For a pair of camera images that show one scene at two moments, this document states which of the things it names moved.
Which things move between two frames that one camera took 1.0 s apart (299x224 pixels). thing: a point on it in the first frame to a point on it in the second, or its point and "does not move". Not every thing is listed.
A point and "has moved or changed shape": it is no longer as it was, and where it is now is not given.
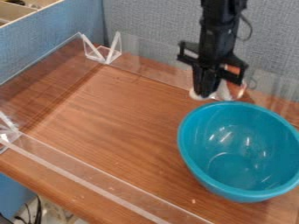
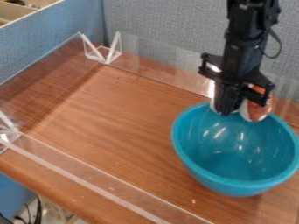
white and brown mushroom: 226,91 has moved or changed shape
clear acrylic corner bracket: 101,53 does not move
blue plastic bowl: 238,148 does not move
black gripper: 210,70 to 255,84
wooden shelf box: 15,9 does not move
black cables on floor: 28,214 does not move
